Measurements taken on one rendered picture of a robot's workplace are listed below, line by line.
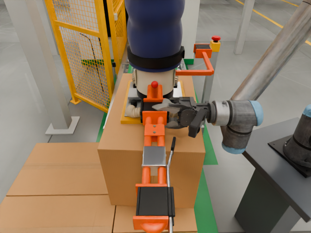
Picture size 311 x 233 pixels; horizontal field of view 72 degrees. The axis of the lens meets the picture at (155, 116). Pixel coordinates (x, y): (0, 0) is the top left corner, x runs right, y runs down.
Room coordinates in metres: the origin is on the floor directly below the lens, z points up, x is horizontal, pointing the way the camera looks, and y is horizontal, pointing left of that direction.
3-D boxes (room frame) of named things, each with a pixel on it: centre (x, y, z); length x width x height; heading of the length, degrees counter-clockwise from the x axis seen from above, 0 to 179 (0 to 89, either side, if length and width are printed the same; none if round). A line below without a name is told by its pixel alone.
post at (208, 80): (1.71, -0.48, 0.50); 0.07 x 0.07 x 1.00; 1
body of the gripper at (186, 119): (0.61, -0.14, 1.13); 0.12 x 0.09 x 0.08; 91
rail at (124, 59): (2.29, 0.36, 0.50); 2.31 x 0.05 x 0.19; 1
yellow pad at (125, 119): (0.86, 0.10, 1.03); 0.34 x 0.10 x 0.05; 0
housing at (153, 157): (0.39, 0.00, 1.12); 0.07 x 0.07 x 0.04; 0
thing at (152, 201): (0.26, 0.01, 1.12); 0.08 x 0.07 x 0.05; 0
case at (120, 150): (0.84, 0.00, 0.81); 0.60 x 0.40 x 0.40; 177
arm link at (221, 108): (0.60, -0.22, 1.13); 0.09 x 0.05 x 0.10; 1
